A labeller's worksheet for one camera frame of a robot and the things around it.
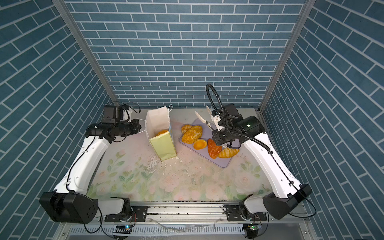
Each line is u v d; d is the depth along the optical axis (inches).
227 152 35.9
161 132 39.9
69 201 14.7
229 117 19.3
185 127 40.2
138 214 28.8
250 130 17.0
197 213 29.7
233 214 28.9
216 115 24.0
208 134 41.0
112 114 22.0
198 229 27.8
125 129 24.8
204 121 27.8
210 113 29.6
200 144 37.8
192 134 37.9
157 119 35.7
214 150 36.8
